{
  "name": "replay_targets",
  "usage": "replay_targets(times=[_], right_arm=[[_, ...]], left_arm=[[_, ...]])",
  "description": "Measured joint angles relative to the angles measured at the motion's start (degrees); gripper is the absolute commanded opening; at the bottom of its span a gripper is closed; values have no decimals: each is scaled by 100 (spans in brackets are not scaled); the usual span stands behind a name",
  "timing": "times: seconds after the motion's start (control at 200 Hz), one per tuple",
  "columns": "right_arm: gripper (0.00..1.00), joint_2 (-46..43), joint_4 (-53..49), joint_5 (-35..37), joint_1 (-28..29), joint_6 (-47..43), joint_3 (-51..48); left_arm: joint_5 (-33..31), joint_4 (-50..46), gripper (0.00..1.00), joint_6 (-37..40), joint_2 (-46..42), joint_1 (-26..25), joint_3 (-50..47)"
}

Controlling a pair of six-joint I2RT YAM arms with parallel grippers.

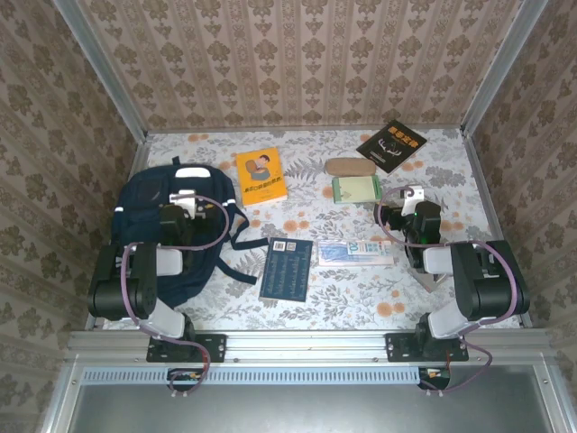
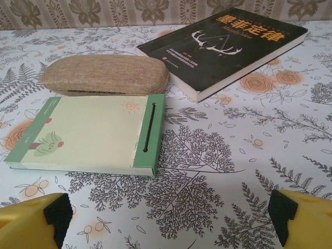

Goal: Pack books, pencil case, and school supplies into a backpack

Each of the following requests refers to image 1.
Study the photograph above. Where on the aluminium frame post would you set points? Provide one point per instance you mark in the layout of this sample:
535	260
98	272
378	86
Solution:
103	72
500	72

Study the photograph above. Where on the blue stationery pack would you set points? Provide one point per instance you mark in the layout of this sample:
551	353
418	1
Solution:
351	252

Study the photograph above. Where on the black paperback book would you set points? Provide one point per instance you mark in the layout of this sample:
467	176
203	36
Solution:
392	146

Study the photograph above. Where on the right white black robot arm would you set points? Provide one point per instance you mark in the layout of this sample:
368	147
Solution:
439	261

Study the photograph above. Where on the brown fabric pencil case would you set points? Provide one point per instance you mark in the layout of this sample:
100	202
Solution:
349	167

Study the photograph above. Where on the aluminium table side rail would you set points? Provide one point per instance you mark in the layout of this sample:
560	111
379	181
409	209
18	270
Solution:
135	178
483	180

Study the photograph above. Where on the floral table cover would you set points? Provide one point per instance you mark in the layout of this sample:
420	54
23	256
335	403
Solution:
338	306

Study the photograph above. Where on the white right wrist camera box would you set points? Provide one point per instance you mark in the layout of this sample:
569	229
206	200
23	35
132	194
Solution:
414	195

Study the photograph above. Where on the dark blue book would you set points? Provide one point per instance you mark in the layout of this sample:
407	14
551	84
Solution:
286	270

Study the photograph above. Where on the grey pen box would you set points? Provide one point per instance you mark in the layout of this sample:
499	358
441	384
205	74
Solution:
430	283

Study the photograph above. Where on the aluminium front rail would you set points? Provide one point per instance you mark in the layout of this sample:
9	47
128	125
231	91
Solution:
306	345

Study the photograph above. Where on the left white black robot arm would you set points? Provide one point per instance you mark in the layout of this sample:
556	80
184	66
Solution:
169	262

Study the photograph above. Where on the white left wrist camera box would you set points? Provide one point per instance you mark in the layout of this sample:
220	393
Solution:
187	200

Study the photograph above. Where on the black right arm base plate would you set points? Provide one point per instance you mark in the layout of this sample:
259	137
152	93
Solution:
396	347

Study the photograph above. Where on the grey metal sheet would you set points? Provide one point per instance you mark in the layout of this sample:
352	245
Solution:
306	406

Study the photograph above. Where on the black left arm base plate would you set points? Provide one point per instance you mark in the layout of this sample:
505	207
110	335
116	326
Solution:
216	347

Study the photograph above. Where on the navy blue backpack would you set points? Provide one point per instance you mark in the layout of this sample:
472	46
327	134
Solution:
140	203

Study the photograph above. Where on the yellow paperback book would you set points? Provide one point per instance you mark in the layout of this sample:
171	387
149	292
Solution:
261	180

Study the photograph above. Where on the green notebook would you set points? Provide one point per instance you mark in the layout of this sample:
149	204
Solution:
356	189

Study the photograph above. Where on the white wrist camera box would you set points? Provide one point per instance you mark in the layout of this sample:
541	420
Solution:
187	200
414	195

